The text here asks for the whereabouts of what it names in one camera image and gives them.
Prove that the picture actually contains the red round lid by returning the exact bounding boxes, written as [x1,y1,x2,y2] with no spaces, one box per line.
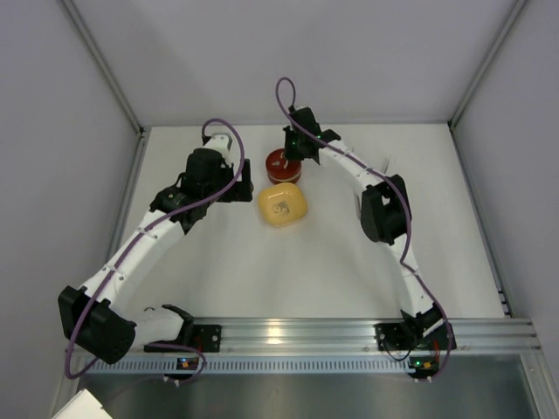
[265,148,285,167]

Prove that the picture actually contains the yellow lunch box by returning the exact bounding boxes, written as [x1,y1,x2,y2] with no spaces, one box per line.
[258,182,307,227]

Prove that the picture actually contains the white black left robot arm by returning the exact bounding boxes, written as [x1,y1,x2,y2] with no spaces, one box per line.
[58,133,252,364]

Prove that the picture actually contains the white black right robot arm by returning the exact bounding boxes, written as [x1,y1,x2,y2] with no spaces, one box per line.
[282,106,454,349]

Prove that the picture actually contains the white box corner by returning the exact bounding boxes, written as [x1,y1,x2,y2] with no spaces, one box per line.
[52,389,112,419]

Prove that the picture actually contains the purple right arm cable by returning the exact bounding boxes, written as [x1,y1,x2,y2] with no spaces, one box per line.
[274,77,452,385]

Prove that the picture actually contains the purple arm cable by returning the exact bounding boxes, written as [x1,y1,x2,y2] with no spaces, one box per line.
[274,77,452,385]
[64,117,245,381]

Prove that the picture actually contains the aluminium mounting rail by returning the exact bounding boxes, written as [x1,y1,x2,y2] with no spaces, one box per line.
[195,318,541,356]

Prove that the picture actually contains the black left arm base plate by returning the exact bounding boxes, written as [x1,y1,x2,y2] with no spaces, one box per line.
[143,324,222,353]

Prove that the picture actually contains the slotted grey cable duct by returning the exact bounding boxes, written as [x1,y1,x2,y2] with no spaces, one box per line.
[73,351,542,375]

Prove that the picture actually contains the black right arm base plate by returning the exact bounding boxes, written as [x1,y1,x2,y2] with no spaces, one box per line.
[375,321,449,353]

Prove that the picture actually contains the left aluminium frame post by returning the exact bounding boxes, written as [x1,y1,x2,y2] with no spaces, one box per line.
[56,0,148,136]

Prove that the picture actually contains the aluminium frame post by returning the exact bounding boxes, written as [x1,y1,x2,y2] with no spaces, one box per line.
[56,0,148,136]
[447,0,532,134]

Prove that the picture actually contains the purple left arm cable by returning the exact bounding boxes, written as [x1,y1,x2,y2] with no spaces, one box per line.
[64,117,245,381]

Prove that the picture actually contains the right aluminium frame post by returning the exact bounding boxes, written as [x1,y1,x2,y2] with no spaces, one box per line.
[447,0,532,134]

